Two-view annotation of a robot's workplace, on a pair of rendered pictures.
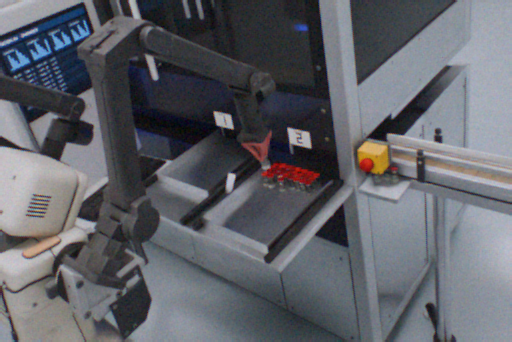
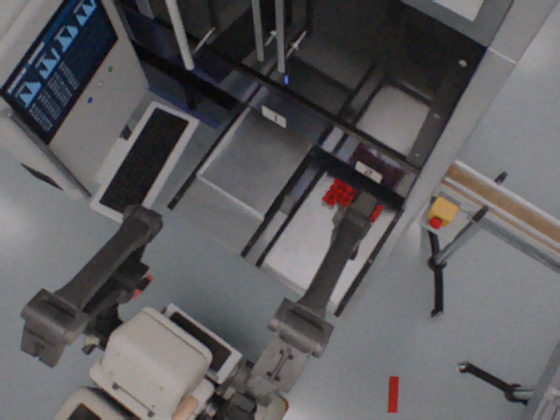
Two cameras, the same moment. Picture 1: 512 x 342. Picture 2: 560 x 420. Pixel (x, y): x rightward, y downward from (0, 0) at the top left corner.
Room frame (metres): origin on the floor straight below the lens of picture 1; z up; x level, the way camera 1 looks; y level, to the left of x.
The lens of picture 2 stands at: (0.83, 0.22, 2.67)
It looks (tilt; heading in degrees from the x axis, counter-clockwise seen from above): 72 degrees down; 350
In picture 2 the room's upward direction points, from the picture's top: 2 degrees counter-clockwise
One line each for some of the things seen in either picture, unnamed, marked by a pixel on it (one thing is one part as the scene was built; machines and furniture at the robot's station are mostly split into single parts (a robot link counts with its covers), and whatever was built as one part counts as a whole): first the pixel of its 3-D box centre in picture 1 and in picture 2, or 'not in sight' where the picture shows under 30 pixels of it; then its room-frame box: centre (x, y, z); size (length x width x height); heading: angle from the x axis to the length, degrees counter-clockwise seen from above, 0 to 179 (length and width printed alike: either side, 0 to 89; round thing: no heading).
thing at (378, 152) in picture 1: (374, 156); (443, 210); (1.27, -0.34, 1.00); 0.08 x 0.07 x 0.07; 135
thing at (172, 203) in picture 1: (238, 188); (292, 201); (1.43, 0.09, 0.87); 0.70 x 0.48 x 0.02; 45
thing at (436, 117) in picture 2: (313, 29); (426, 135); (1.35, -0.23, 1.40); 0.04 x 0.01 x 0.80; 45
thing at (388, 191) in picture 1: (387, 184); (443, 214); (1.29, -0.38, 0.87); 0.14 x 0.13 x 0.02; 135
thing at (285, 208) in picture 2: (220, 192); (278, 217); (1.37, 0.14, 0.91); 0.14 x 0.03 x 0.06; 136
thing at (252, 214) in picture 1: (268, 202); (330, 237); (1.28, 0.00, 0.90); 0.34 x 0.26 x 0.04; 135
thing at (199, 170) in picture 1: (214, 160); (259, 154); (1.60, 0.16, 0.90); 0.34 x 0.26 x 0.04; 135
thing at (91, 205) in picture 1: (120, 185); (144, 160); (1.70, 0.55, 0.82); 0.40 x 0.14 x 0.02; 143
